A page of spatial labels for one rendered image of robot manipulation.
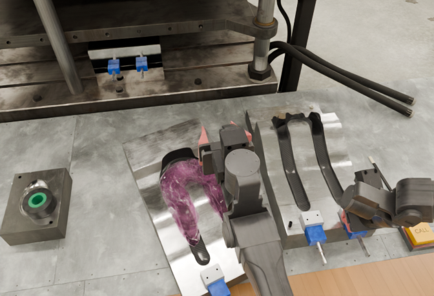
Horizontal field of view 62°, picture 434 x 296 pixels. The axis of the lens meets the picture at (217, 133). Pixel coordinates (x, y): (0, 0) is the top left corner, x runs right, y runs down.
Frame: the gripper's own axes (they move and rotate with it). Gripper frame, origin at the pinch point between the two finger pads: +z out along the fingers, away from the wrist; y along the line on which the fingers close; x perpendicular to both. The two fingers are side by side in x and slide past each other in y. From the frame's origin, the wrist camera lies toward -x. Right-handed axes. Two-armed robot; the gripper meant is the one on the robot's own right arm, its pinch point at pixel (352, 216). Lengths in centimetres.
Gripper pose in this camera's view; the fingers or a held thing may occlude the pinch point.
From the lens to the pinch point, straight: 103.4
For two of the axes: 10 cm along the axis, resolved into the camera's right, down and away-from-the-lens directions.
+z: -0.9, 2.5, 9.7
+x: 1.4, 9.6, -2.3
